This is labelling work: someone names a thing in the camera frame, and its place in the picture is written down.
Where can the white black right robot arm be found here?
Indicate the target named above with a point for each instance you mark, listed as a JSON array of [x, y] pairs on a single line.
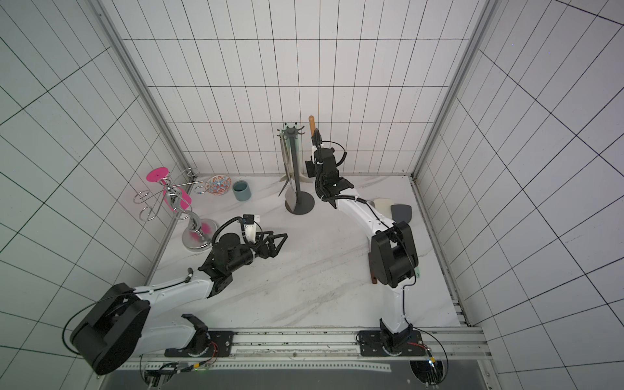
[[392, 256]]

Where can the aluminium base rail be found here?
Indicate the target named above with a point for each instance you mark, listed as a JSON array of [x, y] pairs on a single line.
[[322, 348]]

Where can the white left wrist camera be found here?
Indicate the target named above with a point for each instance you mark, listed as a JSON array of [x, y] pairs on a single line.
[[251, 227]]

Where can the chrome wine glass holder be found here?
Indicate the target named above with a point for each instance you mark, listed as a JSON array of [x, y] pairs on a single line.
[[198, 234]]

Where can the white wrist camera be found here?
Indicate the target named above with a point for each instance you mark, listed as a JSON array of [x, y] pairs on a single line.
[[310, 168], [251, 227]]

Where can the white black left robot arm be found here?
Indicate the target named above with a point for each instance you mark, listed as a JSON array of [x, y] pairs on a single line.
[[124, 323]]

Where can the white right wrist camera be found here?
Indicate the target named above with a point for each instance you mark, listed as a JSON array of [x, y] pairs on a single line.
[[310, 168]]

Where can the grey utensil rack stand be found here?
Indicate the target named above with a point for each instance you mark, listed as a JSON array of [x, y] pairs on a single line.
[[296, 201]]

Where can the cream spatula light wood handle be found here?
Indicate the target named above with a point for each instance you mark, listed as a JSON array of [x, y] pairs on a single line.
[[384, 206]]

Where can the teal ceramic cup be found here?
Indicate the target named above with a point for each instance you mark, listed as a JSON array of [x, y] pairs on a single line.
[[241, 190]]

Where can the grey metal hanging utensil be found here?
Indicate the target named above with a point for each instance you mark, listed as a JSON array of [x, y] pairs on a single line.
[[287, 178]]

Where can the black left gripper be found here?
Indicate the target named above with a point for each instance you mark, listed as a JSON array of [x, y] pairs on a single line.
[[263, 244]]

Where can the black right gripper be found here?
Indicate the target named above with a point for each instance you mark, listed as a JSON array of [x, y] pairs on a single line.
[[317, 150]]

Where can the pink plastic wine glass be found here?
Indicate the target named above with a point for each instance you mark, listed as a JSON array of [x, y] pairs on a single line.
[[176, 198]]

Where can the grey spatula mint handle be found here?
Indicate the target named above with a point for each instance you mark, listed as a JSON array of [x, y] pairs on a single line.
[[401, 213]]

